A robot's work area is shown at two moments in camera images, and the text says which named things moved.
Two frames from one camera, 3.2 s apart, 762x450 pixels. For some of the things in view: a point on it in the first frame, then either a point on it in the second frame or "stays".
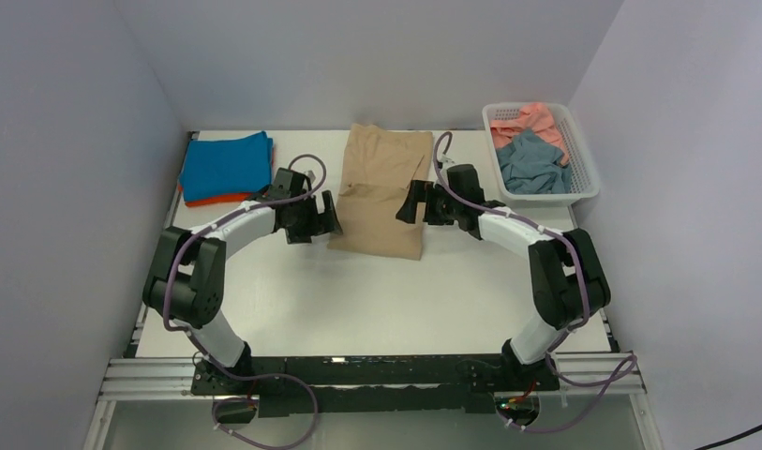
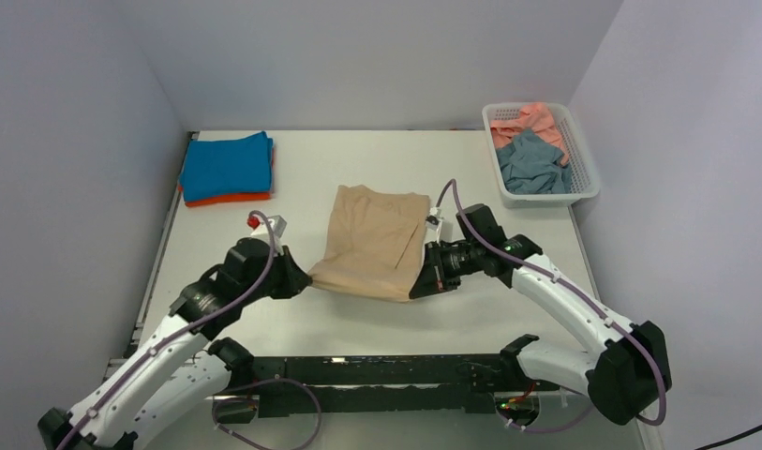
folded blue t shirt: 239,165 stays
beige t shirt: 381,163 to 375,243
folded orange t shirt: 225,197 stays
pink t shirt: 535,116 stays
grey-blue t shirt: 529,165 stays
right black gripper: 422,191 to 434,277
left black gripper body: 306,221 to 281,283
